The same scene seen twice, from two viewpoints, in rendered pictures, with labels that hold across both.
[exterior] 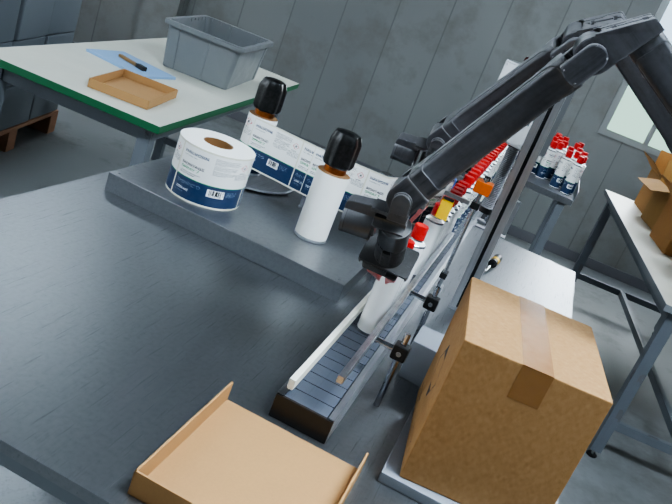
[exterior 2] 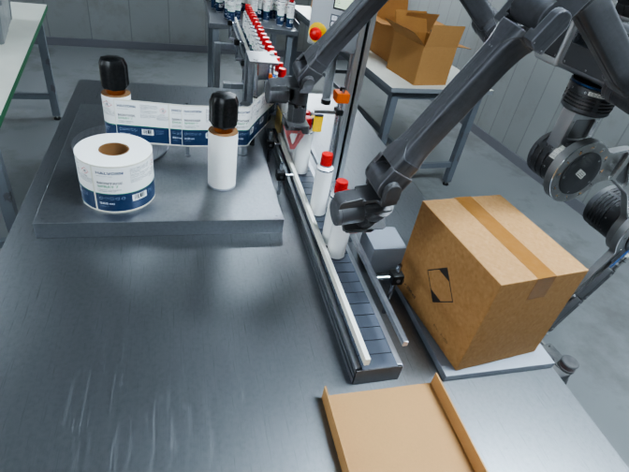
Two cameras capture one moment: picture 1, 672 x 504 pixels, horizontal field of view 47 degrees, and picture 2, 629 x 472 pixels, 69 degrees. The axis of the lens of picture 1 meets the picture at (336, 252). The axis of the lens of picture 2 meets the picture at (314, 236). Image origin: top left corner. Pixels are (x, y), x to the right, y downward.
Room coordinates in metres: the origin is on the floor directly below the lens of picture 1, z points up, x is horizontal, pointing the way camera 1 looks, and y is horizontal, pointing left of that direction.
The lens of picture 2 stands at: (0.68, 0.45, 1.66)
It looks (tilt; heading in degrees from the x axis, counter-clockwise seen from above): 36 degrees down; 329
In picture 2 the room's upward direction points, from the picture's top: 11 degrees clockwise
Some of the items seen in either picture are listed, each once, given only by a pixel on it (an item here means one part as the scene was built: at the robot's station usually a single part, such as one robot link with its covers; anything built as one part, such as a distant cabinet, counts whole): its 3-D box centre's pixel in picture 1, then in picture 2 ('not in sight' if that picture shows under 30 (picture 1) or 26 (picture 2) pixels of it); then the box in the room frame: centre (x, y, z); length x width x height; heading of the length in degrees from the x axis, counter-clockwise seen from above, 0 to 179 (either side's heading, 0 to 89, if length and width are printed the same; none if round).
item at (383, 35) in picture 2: not in sight; (401, 31); (3.59, -1.72, 0.96); 0.53 x 0.45 x 0.37; 86
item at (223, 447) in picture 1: (259, 471); (407, 451); (0.96, -0.01, 0.85); 0.30 x 0.26 x 0.04; 169
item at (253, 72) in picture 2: not in sight; (260, 90); (2.37, -0.20, 1.01); 0.14 x 0.13 x 0.26; 169
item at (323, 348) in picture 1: (374, 291); (310, 214); (1.66, -0.12, 0.90); 1.07 x 0.01 x 0.02; 169
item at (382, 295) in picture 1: (385, 289); (342, 225); (1.49, -0.12, 0.98); 0.05 x 0.05 x 0.20
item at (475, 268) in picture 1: (509, 197); (351, 92); (1.95, -0.36, 1.16); 0.04 x 0.04 x 0.67; 79
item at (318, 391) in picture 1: (409, 280); (299, 178); (1.93, -0.21, 0.86); 1.65 x 0.08 x 0.04; 169
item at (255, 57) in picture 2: not in sight; (261, 57); (2.37, -0.20, 1.14); 0.14 x 0.11 x 0.01; 169
